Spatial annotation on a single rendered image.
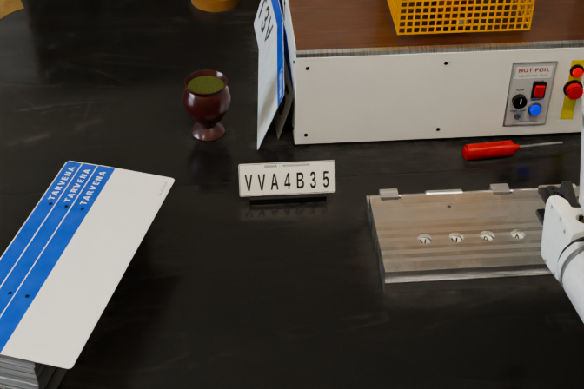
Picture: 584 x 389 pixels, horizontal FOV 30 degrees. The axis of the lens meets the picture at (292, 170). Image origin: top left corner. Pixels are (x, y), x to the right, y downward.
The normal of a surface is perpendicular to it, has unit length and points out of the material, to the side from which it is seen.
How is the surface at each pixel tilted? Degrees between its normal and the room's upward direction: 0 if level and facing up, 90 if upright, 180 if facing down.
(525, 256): 0
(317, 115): 90
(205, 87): 0
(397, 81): 90
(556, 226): 85
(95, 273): 0
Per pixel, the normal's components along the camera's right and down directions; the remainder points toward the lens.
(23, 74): 0.01, -0.78
